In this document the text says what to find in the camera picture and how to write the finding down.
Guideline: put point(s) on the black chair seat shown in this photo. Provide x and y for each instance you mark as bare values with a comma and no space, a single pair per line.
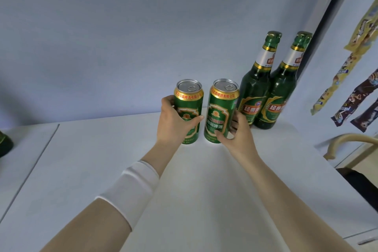
361,185

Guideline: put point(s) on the green beer can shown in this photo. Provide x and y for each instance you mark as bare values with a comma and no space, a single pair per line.
189,96
221,113

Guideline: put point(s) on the white wrist sleeve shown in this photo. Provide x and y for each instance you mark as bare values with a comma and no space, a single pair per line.
133,189

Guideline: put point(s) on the person's right forearm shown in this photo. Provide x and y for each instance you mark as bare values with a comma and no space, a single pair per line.
280,201

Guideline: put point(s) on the person's right hand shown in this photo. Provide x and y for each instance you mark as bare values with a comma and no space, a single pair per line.
243,139

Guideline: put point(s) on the curved wooden chair back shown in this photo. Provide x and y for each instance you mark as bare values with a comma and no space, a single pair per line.
348,139

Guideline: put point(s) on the yellow hanging snack packet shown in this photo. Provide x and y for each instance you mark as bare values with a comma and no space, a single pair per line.
364,28

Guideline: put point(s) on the person's left hand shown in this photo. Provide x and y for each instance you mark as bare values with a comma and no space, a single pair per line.
169,126

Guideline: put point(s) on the dark grey frame strip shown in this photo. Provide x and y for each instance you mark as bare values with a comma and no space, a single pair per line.
330,12

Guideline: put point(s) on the person's right thumb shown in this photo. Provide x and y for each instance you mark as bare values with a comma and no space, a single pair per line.
221,136

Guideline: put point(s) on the person's left thumb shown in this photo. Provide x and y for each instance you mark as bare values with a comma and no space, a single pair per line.
195,122

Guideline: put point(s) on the person's left forearm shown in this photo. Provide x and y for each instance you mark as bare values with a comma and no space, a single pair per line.
88,225

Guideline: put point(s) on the brown hanging snack packet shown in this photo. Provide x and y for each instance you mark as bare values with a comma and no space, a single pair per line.
356,98
367,117

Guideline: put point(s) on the long yellow snack packet strip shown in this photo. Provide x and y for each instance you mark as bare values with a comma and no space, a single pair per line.
336,83

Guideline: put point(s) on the green glass beer bottle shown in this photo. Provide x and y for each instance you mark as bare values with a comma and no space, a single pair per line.
254,89
280,95

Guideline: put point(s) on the dark green bottle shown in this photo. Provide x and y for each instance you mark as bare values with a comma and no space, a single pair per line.
4,144

